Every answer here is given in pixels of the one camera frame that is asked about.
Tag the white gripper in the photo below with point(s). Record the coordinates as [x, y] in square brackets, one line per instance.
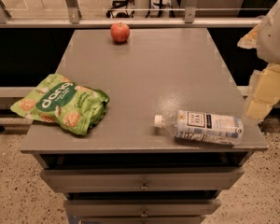
[274, 36]

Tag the green rice chip bag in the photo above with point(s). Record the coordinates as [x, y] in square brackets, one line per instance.
[56, 99]

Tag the red apple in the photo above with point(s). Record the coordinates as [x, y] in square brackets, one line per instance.
[120, 32]

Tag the clear plastic water bottle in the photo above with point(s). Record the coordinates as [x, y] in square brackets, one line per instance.
[203, 127]

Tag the top grey drawer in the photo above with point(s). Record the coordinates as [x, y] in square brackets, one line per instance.
[74, 181]

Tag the grey drawer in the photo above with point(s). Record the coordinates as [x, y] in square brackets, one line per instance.
[142, 208]
[74, 181]

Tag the black office chair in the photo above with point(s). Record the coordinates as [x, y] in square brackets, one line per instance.
[120, 9]

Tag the grey drawer cabinet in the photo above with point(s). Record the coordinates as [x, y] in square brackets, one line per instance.
[158, 71]

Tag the metal railing frame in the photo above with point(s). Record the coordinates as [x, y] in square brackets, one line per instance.
[86, 14]

